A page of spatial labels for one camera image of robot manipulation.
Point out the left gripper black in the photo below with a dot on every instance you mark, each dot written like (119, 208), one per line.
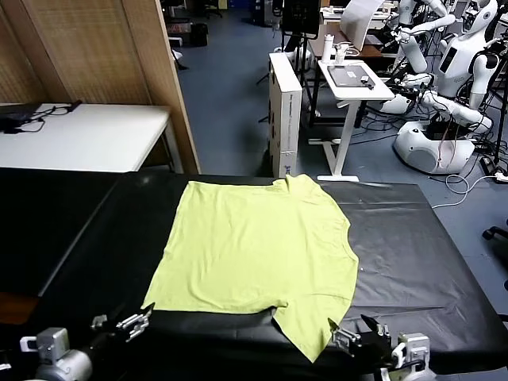
(105, 343)

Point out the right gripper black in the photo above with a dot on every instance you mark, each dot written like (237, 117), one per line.
(377, 347)

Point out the yellow-green t-shirt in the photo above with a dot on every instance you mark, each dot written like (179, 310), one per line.
(246, 246)

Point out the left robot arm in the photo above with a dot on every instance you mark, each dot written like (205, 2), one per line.
(63, 369)

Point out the white humanoid robot raised arm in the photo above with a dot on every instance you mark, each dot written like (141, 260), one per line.
(412, 51)

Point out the black plastic table cover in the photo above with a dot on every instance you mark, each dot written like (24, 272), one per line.
(397, 258)

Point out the black side table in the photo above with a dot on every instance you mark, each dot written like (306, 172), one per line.
(39, 222)

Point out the black office chair base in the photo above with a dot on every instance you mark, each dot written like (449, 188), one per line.
(496, 232)

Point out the white rectangular table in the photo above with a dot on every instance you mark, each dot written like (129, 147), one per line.
(91, 135)

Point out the floor power strip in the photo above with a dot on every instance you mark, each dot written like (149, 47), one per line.
(487, 162)

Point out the tall white cardboard box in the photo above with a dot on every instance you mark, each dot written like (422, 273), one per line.
(283, 119)

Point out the black laptop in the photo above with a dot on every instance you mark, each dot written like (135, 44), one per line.
(16, 113)

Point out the white standing desk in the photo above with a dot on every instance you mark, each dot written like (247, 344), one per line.
(357, 92)

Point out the small black desk device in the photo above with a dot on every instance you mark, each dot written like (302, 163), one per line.
(368, 81)

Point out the black tripod stand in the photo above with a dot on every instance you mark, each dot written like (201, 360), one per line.
(501, 119)

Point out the grey closed laptop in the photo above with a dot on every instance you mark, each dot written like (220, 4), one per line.
(347, 75)

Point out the wooden folding screen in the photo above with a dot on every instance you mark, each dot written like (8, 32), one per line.
(99, 51)

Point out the white desk gadget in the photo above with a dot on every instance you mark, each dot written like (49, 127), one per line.
(342, 53)

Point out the white humanoid robot with base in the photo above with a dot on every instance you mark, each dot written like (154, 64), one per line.
(456, 67)

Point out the brown wooden table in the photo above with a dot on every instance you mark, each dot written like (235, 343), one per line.
(373, 51)

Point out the white drink bottle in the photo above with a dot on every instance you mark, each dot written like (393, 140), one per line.
(327, 49)

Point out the black waste bin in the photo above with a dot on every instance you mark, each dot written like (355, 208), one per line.
(200, 35)

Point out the white curved panel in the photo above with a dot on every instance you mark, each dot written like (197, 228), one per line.
(355, 24)

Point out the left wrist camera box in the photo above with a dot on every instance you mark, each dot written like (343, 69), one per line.
(51, 343)

